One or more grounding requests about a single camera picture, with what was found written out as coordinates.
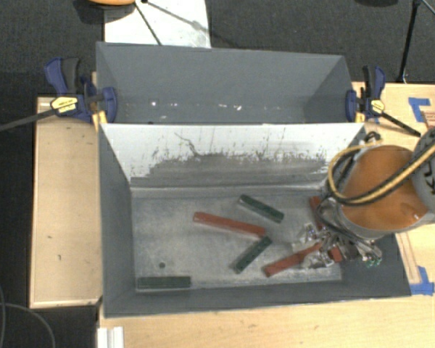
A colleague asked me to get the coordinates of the red-brown block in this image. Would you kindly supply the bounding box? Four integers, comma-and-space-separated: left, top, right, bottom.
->
193, 211, 267, 237
263, 243, 324, 278

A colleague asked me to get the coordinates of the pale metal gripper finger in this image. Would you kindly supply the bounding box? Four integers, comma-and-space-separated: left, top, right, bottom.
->
292, 223, 323, 254
301, 250, 335, 270

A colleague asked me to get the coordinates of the pale wood board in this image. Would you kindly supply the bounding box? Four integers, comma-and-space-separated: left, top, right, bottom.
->
29, 81, 435, 309

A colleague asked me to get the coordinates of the grey metal bin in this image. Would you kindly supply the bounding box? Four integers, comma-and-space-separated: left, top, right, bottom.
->
95, 41, 413, 318

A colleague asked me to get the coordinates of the dark green flat block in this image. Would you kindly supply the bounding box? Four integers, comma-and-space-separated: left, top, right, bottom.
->
237, 194, 285, 224
136, 275, 192, 290
233, 235, 273, 274

